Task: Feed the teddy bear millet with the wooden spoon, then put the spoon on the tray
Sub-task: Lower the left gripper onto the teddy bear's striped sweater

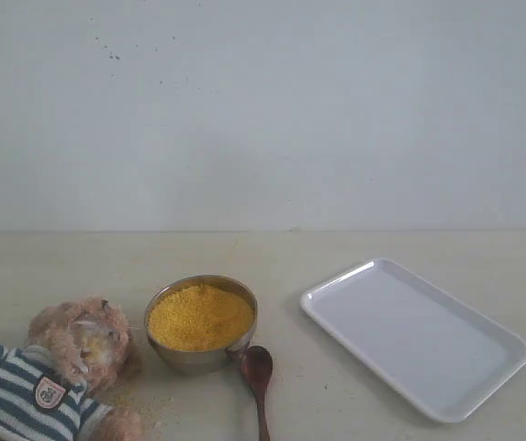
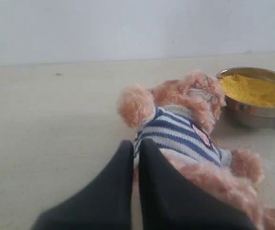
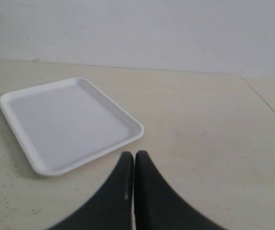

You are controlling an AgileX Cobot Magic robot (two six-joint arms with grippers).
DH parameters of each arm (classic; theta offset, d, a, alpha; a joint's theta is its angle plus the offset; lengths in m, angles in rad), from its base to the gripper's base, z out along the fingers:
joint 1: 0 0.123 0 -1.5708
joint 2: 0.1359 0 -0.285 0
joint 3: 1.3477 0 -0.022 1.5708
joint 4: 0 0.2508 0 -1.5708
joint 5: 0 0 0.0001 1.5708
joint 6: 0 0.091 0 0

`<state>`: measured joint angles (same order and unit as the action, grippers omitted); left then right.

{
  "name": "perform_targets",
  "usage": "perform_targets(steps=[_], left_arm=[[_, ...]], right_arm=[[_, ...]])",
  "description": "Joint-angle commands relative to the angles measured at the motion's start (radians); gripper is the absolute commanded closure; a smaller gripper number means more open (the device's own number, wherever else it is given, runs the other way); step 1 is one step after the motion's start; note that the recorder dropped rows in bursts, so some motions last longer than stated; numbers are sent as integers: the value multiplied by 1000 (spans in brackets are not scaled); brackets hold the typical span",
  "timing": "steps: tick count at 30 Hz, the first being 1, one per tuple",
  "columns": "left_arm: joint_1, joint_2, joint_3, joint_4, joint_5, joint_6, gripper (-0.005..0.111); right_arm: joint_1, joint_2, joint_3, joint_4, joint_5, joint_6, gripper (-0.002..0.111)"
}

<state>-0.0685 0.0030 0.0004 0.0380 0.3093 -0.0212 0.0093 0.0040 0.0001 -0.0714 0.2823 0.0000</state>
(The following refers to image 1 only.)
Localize brown wooden spoon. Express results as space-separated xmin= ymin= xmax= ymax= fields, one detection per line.
xmin=241 ymin=345 xmax=274 ymax=441

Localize beige teddy bear striped sweater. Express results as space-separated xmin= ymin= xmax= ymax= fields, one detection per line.
xmin=0 ymin=297 xmax=143 ymax=440

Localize yellow millet grains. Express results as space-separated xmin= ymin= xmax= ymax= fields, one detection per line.
xmin=148 ymin=285 xmax=254 ymax=352

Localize steel bowl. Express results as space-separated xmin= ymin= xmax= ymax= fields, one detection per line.
xmin=144 ymin=275 xmax=258 ymax=375

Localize white rectangular plastic tray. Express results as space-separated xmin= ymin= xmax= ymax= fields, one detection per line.
xmin=300 ymin=258 xmax=526 ymax=424

